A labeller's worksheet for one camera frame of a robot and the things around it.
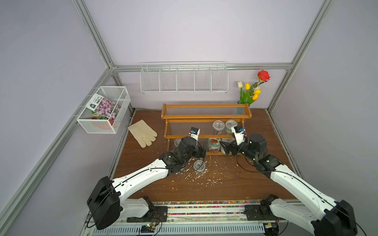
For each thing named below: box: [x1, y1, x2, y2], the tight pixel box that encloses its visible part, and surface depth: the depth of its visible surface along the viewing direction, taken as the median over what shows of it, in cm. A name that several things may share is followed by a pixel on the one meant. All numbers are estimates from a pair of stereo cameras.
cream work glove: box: [127, 118, 158, 149], surface depth 107 cm
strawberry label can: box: [207, 137, 221, 154], surface depth 92 cm
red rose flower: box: [256, 69, 271, 83], surface depth 91 cm
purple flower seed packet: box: [85, 92, 122, 121], surface depth 75 cm
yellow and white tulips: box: [237, 81, 262, 105], surface depth 98 cm
